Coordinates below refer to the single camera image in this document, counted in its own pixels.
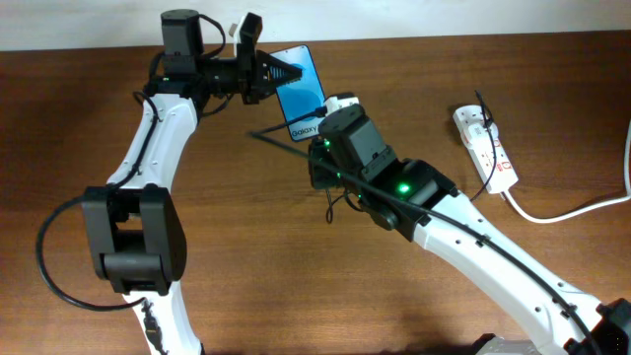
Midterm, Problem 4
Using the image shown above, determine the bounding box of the blue screen Galaxy smartphone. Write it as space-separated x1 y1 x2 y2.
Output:
271 44 324 142

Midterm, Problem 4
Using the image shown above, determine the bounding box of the black USB charging cable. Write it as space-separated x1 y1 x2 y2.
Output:
324 90 500 224

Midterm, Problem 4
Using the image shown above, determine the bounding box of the white power strip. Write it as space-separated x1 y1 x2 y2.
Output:
453 105 519 194

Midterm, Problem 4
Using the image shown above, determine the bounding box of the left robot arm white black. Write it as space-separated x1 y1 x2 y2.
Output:
82 9 301 354

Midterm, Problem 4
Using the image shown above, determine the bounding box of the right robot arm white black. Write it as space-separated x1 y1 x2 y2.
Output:
310 104 630 354

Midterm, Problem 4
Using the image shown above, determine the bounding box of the white charger plug adapter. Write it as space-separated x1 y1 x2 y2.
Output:
464 123 499 146

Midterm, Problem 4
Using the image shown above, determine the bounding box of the white power strip cord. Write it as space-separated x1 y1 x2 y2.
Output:
501 117 631 225

